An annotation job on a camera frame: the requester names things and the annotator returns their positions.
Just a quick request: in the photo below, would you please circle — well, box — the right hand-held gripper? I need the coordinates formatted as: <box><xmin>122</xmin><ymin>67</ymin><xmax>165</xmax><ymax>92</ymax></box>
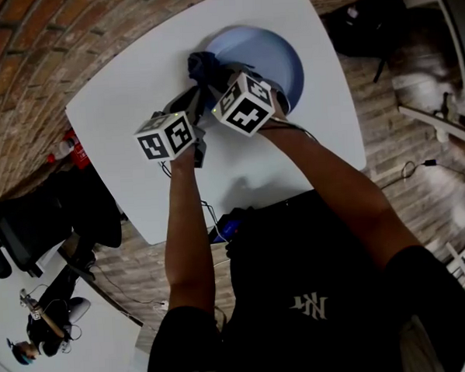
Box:
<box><xmin>207</xmin><ymin>59</ymin><xmax>293</xmax><ymax>140</ymax></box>

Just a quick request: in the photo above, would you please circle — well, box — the black backpack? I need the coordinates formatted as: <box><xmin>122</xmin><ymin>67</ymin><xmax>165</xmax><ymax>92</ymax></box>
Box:
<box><xmin>318</xmin><ymin>0</ymin><xmax>413</xmax><ymax>86</ymax></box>

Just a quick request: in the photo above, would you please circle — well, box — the white framed mirror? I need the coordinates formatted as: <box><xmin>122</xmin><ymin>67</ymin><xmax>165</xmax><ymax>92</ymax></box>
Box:
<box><xmin>386</xmin><ymin>0</ymin><xmax>465</xmax><ymax>157</ymax></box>

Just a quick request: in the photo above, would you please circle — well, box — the blue device with cable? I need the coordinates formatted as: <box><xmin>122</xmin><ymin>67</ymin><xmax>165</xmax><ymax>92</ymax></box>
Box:
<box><xmin>206</xmin><ymin>205</ymin><xmax>256</xmax><ymax>245</ymax></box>

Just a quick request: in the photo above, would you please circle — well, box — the dark blue cloth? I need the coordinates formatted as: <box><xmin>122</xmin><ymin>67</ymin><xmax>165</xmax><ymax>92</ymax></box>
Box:
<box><xmin>186</xmin><ymin>48</ymin><xmax>237</xmax><ymax>94</ymax></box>

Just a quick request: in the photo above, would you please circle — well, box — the white side table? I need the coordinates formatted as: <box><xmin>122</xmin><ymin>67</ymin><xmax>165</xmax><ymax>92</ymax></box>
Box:
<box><xmin>0</xmin><ymin>235</ymin><xmax>146</xmax><ymax>372</ymax></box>

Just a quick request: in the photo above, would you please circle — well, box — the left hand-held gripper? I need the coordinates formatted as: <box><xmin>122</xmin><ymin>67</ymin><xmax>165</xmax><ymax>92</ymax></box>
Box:
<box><xmin>130</xmin><ymin>85</ymin><xmax>210</xmax><ymax>172</ymax></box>

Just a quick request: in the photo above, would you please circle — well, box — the clear plastic bottle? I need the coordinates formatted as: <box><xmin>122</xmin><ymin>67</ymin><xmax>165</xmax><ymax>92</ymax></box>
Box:
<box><xmin>45</xmin><ymin>136</ymin><xmax>82</xmax><ymax>165</ymax></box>

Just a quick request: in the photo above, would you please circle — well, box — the black office chair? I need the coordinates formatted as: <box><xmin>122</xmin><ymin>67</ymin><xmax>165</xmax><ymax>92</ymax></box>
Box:
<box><xmin>0</xmin><ymin>163</ymin><xmax>125</xmax><ymax>280</ymax></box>

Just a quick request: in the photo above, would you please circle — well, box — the white floor cable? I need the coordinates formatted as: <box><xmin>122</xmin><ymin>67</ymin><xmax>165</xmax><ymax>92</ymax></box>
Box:
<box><xmin>92</xmin><ymin>258</ymin><xmax>171</xmax><ymax>316</ymax></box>

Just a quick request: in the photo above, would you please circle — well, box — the person's right forearm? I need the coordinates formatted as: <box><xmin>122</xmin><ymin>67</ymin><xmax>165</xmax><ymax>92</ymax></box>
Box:
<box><xmin>256</xmin><ymin>107</ymin><xmax>423</xmax><ymax>277</ymax></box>

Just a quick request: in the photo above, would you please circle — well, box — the person's left forearm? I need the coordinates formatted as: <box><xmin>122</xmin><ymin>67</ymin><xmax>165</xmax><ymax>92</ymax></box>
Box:
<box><xmin>158</xmin><ymin>141</ymin><xmax>217</xmax><ymax>316</ymax></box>

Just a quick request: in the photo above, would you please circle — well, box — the red box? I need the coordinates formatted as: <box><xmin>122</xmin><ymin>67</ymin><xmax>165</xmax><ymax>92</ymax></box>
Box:
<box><xmin>63</xmin><ymin>127</ymin><xmax>91</xmax><ymax>171</ymax></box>

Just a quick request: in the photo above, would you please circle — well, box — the person's black t-shirt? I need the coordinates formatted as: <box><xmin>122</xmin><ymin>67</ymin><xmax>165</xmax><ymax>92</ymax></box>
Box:
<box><xmin>134</xmin><ymin>181</ymin><xmax>465</xmax><ymax>372</ymax></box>

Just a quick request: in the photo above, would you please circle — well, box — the blue round plate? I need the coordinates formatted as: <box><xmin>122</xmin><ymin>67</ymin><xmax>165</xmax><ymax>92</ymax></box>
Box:
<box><xmin>203</xmin><ymin>22</ymin><xmax>307</xmax><ymax>119</ymax></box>

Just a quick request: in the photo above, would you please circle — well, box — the black headset with cables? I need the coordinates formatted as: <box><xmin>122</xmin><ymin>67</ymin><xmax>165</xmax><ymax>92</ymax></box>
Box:
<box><xmin>3</xmin><ymin>280</ymin><xmax>95</xmax><ymax>367</ymax></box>

